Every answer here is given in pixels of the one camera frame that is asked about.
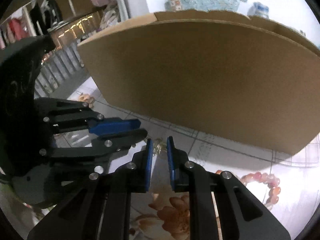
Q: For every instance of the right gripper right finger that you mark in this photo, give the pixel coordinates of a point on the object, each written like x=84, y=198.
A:
x=221, y=207

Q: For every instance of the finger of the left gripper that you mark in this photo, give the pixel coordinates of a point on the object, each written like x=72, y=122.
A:
x=83, y=160
x=61, y=116

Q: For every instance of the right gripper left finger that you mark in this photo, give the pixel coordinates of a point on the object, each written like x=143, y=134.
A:
x=101, y=209

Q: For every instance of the brown cardboard box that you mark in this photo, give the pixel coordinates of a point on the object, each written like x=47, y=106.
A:
x=246, y=79

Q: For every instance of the blue water bottle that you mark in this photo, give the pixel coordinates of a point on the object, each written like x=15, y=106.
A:
x=258, y=9

